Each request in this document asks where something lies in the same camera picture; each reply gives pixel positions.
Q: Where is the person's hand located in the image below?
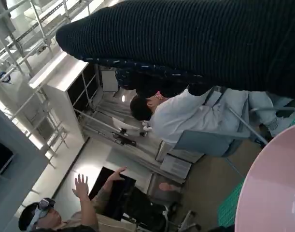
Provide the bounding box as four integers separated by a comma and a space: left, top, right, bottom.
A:
158, 182, 178, 193

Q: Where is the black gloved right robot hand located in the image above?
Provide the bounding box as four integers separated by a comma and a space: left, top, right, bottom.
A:
55, 0, 295, 100

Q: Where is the pink bowl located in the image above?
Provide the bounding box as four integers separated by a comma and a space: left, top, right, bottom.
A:
235, 124, 295, 232

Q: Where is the small white appliance unit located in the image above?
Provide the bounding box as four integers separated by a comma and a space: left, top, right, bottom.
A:
156, 142, 204, 180

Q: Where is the black screen panel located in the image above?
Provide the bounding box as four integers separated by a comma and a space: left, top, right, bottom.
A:
88, 166, 139, 219

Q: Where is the grey chair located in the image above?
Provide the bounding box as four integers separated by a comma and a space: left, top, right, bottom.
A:
173, 86, 295, 158

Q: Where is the seated person in white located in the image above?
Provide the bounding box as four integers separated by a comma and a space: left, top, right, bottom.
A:
129, 86, 287, 146

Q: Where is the person with headset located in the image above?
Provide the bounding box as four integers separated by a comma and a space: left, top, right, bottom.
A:
18, 166, 138, 232

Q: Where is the grey vr headset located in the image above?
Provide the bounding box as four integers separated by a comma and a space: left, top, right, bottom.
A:
26, 197, 57, 231

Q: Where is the white shelf cabinet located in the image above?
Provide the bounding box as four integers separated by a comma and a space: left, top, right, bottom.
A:
28, 51, 100, 146

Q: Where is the white metal frame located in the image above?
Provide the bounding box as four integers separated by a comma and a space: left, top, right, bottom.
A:
0, 0, 96, 171

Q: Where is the blue cable roll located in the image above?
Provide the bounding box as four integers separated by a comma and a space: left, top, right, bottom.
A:
0, 71, 12, 85

